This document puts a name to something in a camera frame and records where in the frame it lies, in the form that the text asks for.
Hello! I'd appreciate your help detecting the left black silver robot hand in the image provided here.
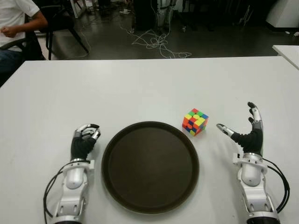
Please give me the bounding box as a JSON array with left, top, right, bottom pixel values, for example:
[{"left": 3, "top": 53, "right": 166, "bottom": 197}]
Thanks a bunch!
[{"left": 71, "top": 123, "right": 101, "bottom": 161}]

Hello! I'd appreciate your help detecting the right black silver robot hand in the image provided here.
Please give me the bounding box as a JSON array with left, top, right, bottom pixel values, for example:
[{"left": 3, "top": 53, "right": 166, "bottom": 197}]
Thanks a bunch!
[{"left": 216, "top": 101, "right": 265, "bottom": 156}]

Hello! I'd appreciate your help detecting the multicoloured Rubik's cube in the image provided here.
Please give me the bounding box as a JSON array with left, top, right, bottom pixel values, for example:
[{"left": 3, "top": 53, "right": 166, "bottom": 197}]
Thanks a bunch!
[{"left": 182, "top": 108, "right": 210, "bottom": 136}]

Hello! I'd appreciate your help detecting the round dark brown plate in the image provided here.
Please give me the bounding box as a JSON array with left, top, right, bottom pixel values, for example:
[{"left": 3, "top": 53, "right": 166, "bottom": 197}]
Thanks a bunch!
[{"left": 101, "top": 120, "right": 200, "bottom": 214}]

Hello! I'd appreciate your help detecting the white side table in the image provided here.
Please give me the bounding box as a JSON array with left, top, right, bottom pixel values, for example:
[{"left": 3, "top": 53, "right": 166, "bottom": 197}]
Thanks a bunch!
[{"left": 272, "top": 45, "right": 299, "bottom": 70}]

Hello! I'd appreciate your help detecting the black armchair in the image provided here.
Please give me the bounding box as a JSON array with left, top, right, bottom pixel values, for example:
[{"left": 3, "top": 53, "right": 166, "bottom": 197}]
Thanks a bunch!
[{"left": 0, "top": 17, "right": 47, "bottom": 61}]

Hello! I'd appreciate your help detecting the black chair with splayed legs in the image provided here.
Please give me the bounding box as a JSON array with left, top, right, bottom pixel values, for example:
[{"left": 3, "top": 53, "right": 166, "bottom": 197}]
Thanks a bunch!
[{"left": 38, "top": 0, "right": 90, "bottom": 60}]

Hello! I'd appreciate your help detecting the white cabinet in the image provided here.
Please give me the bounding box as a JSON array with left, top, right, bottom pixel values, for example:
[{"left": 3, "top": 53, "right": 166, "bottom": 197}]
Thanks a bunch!
[{"left": 265, "top": 0, "right": 299, "bottom": 29}]

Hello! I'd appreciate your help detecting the black cabinet on casters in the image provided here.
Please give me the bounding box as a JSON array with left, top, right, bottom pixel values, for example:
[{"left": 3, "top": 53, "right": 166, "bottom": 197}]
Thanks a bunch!
[{"left": 133, "top": 0, "right": 159, "bottom": 31}]

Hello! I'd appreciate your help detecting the seated person in white shirt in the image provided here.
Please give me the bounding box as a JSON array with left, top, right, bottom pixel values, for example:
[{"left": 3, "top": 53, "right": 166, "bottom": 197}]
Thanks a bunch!
[{"left": 0, "top": 0, "right": 49, "bottom": 80}]

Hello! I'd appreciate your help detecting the right arm black cable bundle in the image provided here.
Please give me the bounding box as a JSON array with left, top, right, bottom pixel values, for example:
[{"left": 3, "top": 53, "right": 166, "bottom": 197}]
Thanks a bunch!
[{"left": 263, "top": 158, "right": 291, "bottom": 214}]

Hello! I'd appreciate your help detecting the arm black cable bundle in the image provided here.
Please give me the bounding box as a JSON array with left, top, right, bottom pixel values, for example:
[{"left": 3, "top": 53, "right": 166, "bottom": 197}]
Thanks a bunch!
[
  {"left": 263, "top": 158, "right": 291, "bottom": 214},
  {"left": 43, "top": 163, "right": 75, "bottom": 219}
]

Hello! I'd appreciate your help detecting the left arm black cable bundle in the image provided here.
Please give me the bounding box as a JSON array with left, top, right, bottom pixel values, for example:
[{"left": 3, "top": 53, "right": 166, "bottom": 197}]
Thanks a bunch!
[{"left": 43, "top": 163, "right": 75, "bottom": 219}]

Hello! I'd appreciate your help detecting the tangled white floor cable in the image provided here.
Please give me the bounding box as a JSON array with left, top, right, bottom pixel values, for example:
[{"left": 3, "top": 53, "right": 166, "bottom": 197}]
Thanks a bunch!
[{"left": 119, "top": 18, "right": 192, "bottom": 59}]

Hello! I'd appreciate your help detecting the white table frame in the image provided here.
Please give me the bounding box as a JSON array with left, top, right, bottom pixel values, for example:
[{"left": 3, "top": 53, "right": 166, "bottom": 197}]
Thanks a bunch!
[{"left": 70, "top": 0, "right": 94, "bottom": 19}]

